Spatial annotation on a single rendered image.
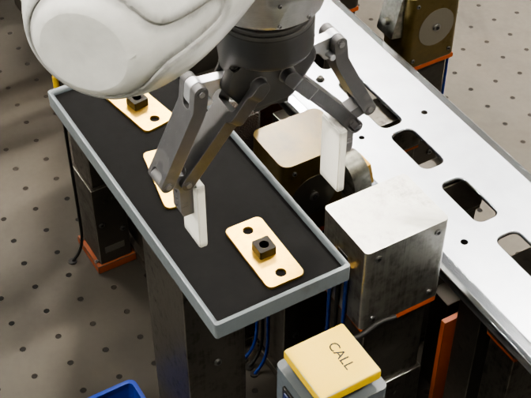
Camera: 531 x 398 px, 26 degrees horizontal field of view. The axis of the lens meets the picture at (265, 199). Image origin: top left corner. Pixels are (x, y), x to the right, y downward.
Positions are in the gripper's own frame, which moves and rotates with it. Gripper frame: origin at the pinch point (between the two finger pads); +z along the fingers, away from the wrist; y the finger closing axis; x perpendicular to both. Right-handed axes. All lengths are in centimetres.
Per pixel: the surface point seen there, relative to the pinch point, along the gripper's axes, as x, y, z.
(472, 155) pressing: 14.6, 37.0, 23.0
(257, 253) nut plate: -0.2, -0.9, 6.3
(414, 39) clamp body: 39, 46, 25
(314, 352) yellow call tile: -11.8, -2.0, 7.0
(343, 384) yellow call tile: -15.8, -1.8, 7.0
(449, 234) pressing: 5.4, 26.7, 23.0
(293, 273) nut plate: -3.5, 0.9, 6.7
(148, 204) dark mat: 11.1, -6.5, 7.0
